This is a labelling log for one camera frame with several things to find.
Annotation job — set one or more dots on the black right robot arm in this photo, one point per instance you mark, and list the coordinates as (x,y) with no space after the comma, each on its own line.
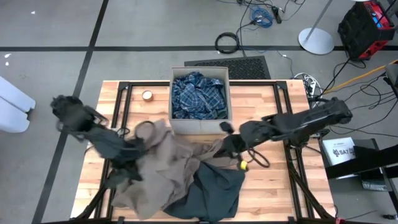
(304,119)

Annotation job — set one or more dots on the white printed box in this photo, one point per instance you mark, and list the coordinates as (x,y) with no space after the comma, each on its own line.
(337,146)

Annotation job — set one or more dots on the grey cart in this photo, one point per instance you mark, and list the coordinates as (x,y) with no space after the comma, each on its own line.
(392,74)

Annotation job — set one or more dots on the grey fabric storage box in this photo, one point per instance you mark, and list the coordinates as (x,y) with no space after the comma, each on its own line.
(199,127)

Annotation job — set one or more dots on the grey-brown garment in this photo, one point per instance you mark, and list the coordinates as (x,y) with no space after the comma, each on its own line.
(168,174)

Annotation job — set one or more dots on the dark green garment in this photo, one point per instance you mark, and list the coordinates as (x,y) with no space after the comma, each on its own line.
(214,196)

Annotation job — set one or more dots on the yellow gripper tag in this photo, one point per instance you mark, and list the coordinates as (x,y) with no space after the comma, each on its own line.
(244,165)

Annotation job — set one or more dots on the white plastic object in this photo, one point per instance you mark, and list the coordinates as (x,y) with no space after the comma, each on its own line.
(12,105)

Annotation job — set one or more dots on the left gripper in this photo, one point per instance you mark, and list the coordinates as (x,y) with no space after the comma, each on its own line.
(132,158)

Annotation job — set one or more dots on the white round stand base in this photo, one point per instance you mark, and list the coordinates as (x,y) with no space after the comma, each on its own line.
(316,42)

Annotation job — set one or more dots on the blue plaid shirt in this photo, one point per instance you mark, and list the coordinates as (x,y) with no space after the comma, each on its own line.
(196,96)

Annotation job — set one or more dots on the small beige tape roll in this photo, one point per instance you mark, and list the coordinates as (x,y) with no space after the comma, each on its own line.
(147,95)

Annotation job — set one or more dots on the black perforated floor mat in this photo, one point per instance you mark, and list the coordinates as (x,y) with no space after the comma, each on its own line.
(248,63)

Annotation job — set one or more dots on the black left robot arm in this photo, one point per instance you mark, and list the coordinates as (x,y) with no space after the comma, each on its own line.
(77,118)

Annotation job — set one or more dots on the black shelf stand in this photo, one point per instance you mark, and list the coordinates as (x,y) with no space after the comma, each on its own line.
(373,158)

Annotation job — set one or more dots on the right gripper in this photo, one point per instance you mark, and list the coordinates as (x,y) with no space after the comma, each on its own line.
(233,146)

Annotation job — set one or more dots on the black power strip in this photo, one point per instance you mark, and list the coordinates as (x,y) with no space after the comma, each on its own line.
(276,14)

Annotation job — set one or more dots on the red black equipment case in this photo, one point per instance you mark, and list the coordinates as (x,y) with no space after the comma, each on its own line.
(360,31)

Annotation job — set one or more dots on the white power strip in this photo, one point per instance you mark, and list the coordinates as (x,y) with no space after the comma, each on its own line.
(311,82)

